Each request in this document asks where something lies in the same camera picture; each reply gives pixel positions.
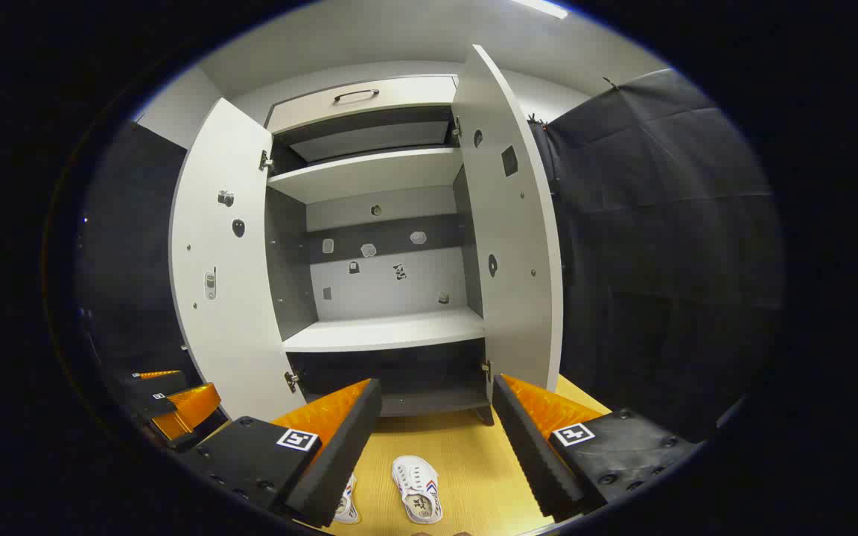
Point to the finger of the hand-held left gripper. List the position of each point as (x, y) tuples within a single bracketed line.
[(161, 383), (191, 408)]

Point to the white canvas shoe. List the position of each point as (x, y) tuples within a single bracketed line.
[(348, 502), (415, 487)]

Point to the white cabinet shelf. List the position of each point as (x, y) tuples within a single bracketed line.
[(388, 331), (369, 173)]

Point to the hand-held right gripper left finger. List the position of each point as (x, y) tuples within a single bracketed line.
[(347, 447)]

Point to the ceiling light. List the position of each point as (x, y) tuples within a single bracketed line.
[(541, 7)]

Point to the white shoe cabinet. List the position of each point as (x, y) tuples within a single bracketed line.
[(388, 290)]

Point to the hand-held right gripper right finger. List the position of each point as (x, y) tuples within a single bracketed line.
[(529, 454)]

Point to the white cabinet door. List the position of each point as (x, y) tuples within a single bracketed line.
[(511, 238), (228, 320)]

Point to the white cabinet drawer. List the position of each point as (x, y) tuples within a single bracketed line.
[(399, 100)]

